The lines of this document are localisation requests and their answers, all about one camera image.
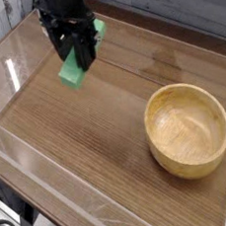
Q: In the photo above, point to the brown wooden bowl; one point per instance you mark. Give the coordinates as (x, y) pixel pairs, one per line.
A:
(186, 130)

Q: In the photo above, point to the clear acrylic tray wall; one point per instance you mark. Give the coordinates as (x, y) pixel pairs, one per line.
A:
(68, 176)

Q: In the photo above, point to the green rectangular block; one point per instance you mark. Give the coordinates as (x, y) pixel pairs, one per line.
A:
(70, 73)

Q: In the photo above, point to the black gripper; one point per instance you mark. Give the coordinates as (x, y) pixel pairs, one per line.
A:
(64, 19)

